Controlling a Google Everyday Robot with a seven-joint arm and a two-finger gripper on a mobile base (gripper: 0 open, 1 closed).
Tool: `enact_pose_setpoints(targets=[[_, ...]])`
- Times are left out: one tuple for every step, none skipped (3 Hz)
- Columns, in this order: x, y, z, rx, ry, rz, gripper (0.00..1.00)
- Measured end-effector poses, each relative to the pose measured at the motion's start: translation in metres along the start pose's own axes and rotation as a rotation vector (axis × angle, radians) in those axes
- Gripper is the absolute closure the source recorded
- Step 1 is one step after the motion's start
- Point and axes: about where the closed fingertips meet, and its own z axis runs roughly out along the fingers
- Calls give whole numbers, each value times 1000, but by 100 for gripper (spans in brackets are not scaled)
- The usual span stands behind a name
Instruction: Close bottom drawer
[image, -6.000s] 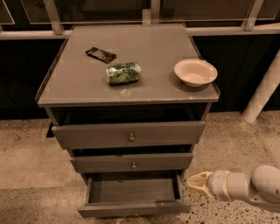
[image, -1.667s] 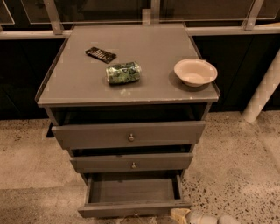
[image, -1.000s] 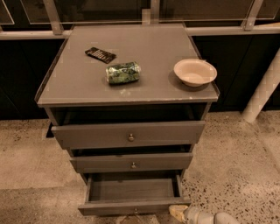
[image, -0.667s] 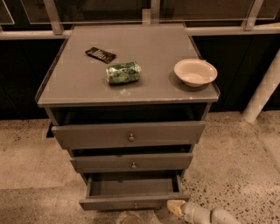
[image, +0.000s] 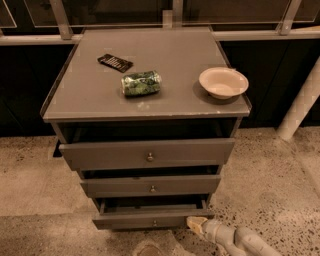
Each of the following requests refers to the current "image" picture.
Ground grey drawer cabinet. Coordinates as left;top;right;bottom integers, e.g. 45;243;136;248
43;28;250;214

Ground grey top drawer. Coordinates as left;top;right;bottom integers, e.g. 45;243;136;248
60;138;235;170

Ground grey bottom drawer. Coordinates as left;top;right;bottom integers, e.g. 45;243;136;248
93;195;212;230

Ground white bowl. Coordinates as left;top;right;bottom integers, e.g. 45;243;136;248
199;67;249;99

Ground metal railing frame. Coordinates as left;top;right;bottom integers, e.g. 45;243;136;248
0;0;320;45

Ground green crushed can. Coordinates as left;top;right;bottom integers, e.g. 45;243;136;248
121;70;162;97

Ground grey drawer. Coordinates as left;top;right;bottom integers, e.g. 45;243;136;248
60;138;235;170
81;175;220;198
93;195;212;230

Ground white diagonal pipe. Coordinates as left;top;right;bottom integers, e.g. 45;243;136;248
276;57;320;140

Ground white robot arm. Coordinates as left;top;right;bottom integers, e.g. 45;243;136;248
187;216;282;256

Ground grey middle drawer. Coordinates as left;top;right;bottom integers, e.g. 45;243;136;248
81;175;220;198

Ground black chocolate bar packet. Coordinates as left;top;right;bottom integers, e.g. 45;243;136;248
97;54;133;73

